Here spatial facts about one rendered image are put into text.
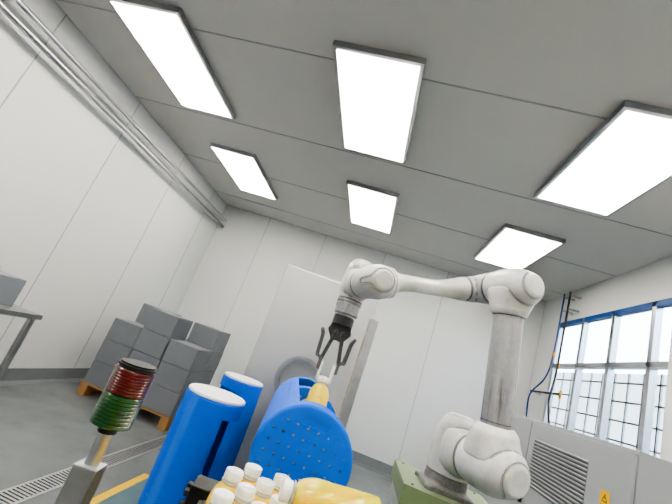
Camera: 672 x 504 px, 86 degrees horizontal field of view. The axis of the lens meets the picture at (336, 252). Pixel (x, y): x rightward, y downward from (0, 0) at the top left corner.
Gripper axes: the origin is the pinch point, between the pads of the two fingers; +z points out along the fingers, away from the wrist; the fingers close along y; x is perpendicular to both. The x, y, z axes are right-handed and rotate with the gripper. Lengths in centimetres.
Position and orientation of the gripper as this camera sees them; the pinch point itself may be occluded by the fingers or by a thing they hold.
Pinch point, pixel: (325, 372)
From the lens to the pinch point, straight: 131.1
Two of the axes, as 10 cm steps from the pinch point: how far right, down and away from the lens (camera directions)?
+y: -9.4, -3.5, -0.1
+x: 1.0, -2.4, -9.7
